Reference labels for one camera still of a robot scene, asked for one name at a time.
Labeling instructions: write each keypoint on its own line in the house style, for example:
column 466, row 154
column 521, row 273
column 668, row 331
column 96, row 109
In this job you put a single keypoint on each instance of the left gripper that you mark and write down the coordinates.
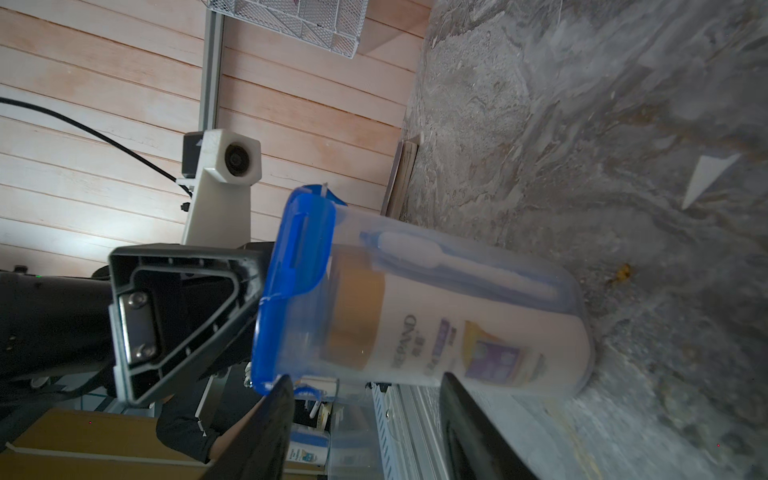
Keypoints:
column 179, row 314

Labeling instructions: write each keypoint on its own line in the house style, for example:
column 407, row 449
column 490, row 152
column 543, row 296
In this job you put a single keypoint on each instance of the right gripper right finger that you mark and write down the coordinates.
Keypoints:
column 474, row 448

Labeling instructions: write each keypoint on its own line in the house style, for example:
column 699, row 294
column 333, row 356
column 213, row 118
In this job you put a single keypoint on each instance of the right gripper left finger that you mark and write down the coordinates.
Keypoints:
column 259, row 450

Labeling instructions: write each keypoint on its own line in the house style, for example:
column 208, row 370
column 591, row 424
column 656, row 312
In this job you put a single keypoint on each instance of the clear plastic container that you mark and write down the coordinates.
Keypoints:
column 456, row 282

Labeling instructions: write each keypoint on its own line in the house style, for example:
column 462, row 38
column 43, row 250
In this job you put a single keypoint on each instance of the toothbrush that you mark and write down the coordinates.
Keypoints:
column 426, row 253

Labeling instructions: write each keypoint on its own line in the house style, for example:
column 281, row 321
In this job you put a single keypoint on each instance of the blue container lid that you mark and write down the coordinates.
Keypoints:
column 290, row 311

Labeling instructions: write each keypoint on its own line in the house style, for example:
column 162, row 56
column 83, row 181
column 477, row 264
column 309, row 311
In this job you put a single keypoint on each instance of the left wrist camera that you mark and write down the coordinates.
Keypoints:
column 219, row 167

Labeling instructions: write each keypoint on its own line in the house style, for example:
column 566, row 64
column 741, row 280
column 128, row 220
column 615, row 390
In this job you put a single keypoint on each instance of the white wire mesh shelf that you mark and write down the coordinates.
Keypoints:
column 332, row 25

